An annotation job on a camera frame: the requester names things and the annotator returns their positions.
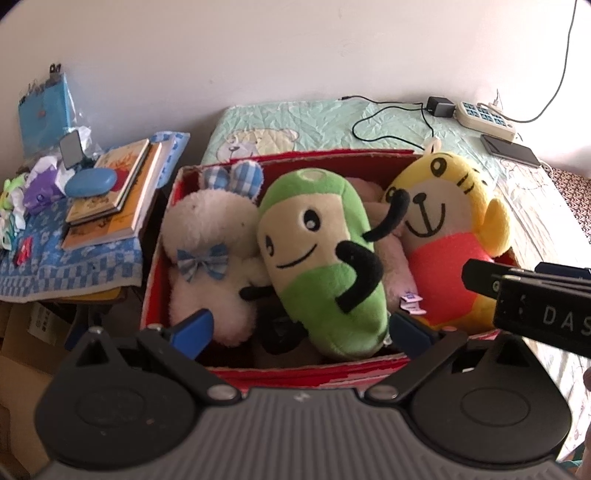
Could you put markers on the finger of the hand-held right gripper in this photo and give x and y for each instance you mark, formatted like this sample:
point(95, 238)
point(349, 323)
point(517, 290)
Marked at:
point(563, 270)
point(480, 277)

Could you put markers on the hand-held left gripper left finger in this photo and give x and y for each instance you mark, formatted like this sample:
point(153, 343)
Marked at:
point(194, 330)

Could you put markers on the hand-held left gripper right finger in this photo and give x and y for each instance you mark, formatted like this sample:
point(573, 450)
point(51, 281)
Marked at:
point(408, 332)

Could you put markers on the yellow plush bear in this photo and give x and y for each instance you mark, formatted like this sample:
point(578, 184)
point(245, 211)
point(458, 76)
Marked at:
point(443, 258)

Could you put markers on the white plush rabbit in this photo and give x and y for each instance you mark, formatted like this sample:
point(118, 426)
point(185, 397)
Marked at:
point(203, 221)

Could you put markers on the green plush toy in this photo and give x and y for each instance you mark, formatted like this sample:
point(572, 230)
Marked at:
point(314, 277)

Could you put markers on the red cardboard box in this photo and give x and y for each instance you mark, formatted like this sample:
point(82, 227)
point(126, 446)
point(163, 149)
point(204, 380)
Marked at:
point(300, 376)

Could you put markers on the pink plush toy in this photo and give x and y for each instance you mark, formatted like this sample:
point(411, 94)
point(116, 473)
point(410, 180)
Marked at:
point(397, 272)

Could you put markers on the dark floral cloth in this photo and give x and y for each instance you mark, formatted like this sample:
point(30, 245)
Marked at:
point(572, 194)

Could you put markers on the black smartphone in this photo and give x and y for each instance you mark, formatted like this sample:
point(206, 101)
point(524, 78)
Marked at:
point(510, 151)

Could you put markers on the stack of books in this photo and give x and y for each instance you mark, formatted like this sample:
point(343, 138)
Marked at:
point(106, 230)

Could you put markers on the blue checkered cloth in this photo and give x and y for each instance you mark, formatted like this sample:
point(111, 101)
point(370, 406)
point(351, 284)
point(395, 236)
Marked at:
point(69, 272)

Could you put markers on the white power strip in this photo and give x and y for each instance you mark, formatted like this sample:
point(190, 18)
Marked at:
point(485, 121)

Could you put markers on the white usb charger plug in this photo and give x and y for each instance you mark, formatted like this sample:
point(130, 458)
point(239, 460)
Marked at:
point(495, 105)

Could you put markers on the black charger adapter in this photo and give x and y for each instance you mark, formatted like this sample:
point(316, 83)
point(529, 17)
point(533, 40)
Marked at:
point(440, 107)

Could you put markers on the blue glasses case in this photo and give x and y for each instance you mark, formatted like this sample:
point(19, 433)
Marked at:
point(90, 182)

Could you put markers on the brown cardboard box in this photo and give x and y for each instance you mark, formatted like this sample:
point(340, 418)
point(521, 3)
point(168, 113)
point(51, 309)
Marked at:
point(23, 392)

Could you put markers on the yellow illustrated book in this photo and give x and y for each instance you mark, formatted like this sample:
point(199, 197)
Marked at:
point(124, 161)

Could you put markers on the small red item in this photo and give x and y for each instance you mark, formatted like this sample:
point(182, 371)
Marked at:
point(23, 251)

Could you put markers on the purple toy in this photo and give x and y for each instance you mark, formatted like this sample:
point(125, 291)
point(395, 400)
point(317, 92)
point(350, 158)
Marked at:
point(41, 194)

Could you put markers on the small standing mirror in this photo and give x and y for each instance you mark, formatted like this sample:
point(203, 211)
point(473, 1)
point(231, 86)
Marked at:
point(71, 148)

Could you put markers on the green and white toy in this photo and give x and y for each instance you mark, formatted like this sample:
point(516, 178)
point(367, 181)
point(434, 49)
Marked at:
point(11, 207)

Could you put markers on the cartoon print bed sheet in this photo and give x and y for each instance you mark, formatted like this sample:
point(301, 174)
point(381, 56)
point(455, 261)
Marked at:
point(300, 120)

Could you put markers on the blue notepad in plastic bag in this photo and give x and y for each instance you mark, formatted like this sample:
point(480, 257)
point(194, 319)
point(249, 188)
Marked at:
point(44, 115)

